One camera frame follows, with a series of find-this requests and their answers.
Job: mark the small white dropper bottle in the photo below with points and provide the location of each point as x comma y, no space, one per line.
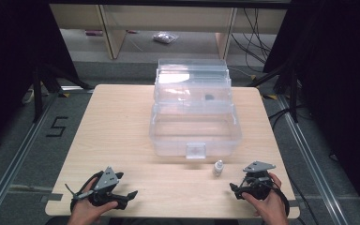
217,168

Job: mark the person's right hand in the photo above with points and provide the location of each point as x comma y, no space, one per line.
270,206

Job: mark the clear plastic storage box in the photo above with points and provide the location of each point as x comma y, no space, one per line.
195,115

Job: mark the black metal stand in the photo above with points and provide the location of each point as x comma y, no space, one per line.
38,93
292,93

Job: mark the clear plastic bag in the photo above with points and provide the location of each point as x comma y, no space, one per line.
165,37

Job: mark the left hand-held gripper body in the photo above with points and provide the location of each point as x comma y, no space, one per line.
106,179

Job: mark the beige wooden shelf unit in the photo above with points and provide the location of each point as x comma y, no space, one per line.
115,34

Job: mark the person's left hand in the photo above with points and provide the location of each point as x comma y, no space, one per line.
86,211

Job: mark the small dark object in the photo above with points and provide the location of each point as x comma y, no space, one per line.
209,96

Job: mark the metal floor rail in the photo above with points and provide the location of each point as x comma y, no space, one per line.
18,156
309,156

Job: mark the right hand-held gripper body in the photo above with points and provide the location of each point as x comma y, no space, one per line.
258,184

